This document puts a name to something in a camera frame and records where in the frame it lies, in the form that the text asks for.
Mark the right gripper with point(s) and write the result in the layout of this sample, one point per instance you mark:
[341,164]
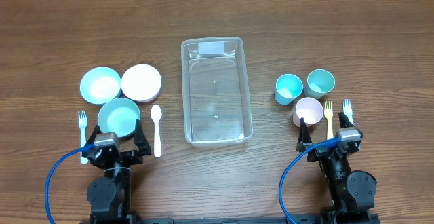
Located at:
[303,138]

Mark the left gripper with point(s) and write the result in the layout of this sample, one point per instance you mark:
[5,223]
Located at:
[135,157]

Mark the teal green bowl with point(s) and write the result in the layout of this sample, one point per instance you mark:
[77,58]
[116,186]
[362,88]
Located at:
[119,116]

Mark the pink plastic cup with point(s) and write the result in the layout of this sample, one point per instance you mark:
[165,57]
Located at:
[308,109]

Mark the white plastic spoon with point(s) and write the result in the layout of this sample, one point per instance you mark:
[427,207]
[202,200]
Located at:
[156,115]

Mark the green plastic cup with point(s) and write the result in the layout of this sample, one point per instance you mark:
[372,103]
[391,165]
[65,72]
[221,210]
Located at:
[319,83]

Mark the light blue bowl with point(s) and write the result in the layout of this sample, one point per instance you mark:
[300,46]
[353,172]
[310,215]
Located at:
[100,85]

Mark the blue plastic cup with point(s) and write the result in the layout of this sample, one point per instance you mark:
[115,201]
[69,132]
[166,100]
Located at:
[287,88]

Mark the white pink bowl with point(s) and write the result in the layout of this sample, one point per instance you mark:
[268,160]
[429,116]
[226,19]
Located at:
[141,83]

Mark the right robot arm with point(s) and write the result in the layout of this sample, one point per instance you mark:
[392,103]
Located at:
[352,191]

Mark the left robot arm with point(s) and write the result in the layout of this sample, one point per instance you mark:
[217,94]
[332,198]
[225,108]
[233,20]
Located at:
[110,195]

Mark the clear plastic container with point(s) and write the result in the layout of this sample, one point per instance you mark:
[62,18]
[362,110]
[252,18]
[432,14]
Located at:
[215,92]

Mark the yellow plastic fork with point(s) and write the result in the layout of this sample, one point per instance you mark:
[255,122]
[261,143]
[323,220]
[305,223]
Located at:
[328,113]

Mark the white fork right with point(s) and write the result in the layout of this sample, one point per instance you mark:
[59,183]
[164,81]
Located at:
[347,109]

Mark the white fork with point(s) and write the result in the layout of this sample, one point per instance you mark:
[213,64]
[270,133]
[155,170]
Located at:
[82,123]
[347,109]

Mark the white fork left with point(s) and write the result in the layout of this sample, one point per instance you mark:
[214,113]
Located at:
[82,123]

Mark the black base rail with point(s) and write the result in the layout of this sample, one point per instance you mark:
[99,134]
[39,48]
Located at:
[299,218]

